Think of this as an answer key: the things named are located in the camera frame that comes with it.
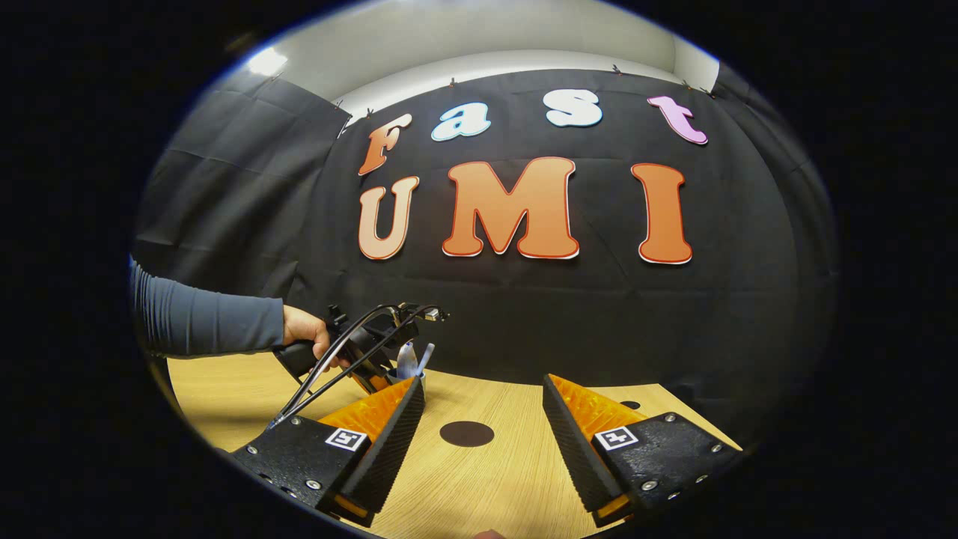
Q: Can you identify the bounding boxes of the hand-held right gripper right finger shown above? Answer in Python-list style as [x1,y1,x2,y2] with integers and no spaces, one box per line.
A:
[542,374,743,527]

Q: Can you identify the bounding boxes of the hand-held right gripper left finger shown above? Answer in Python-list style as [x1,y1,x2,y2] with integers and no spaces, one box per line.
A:
[228,376,426,529]

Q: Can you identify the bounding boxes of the dark brown round coaster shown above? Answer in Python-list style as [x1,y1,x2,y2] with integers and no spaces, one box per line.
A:
[439,421,495,448]

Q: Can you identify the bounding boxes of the wooden desktop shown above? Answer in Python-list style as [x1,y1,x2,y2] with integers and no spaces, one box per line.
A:
[166,352,743,539]

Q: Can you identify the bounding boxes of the black backdrop cloth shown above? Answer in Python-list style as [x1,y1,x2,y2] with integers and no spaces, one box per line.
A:
[131,66,839,450]

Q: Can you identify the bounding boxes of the ceiling light panel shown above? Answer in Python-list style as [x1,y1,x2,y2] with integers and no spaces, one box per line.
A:
[247,46,289,77]

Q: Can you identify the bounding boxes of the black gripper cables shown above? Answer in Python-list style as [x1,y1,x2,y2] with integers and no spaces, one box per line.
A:
[268,302,450,429]

